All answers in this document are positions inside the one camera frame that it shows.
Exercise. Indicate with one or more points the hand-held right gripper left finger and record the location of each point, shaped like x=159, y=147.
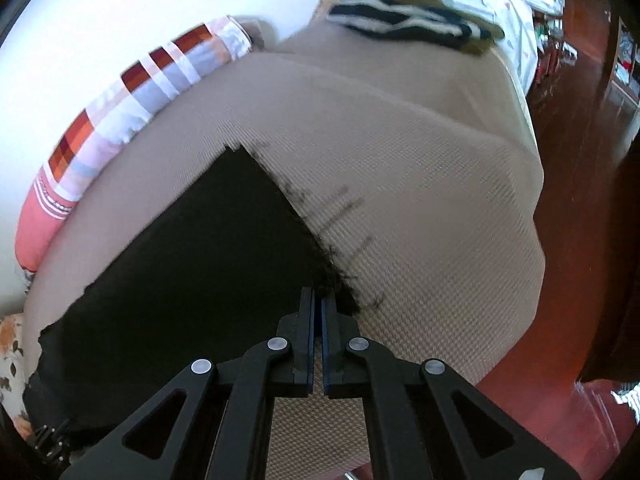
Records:
x=308, y=320

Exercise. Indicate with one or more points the navy white striped knit garment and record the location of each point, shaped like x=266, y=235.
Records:
x=400, y=17

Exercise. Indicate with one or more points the brown wooden cabinet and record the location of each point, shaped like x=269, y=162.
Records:
x=622, y=60

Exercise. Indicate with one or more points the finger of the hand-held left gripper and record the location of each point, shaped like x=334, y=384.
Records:
x=47, y=442

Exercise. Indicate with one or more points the pink checkered striped pillow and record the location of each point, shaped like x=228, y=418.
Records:
x=125, y=95

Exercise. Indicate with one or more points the beige bed cover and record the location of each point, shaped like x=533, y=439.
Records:
x=400, y=160

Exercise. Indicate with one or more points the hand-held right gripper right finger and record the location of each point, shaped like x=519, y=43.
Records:
x=327, y=325

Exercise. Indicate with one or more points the floral cloth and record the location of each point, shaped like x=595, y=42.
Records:
x=10, y=355

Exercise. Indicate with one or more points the white printed cloth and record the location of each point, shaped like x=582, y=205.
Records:
x=500, y=0

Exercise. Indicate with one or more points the black pants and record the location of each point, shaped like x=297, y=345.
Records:
x=200, y=260

